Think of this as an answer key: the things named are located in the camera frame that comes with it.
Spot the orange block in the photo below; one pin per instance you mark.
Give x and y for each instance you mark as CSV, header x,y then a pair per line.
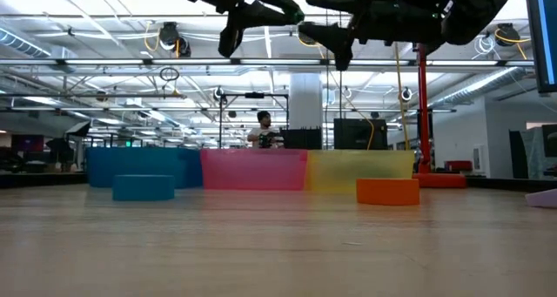
x,y
387,192

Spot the blue block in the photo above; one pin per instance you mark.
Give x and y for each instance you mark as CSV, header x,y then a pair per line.
x,y
143,188

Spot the lilac stapler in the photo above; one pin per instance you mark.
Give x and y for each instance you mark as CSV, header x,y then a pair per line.
x,y
544,199

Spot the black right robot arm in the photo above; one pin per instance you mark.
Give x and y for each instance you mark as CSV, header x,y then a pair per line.
x,y
478,5

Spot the white square pillar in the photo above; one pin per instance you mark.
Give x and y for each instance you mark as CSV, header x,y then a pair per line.
x,y
304,101

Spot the red stand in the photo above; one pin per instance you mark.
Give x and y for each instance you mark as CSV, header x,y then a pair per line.
x,y
424,114

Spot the large black equipment box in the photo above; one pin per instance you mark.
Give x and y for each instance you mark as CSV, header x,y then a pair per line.
x,y
357,133

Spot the person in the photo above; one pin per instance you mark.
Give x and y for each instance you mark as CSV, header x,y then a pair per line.
x,y
263,118

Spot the small black equipment box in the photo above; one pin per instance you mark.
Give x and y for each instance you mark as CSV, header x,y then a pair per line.
x,y
300,139

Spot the yellow plastic bin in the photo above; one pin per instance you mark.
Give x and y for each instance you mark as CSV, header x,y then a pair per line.
x,y
348,168

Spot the black monitor with blue screen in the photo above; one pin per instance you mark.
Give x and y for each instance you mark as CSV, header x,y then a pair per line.
x,y
541,35

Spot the pink plastic bin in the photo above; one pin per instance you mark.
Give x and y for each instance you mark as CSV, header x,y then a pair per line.
x,y
254,168

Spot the red box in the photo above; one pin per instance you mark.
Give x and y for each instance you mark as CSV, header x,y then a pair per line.
x,y
458,166

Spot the blue plastic bin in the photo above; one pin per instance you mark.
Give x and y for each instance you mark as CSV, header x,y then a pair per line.
x,y
143,162

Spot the black studio light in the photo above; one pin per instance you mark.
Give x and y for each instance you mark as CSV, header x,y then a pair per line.
x,y
79,129

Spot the black frame rig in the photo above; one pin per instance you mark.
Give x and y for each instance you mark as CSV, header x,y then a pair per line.
x,y
254,95

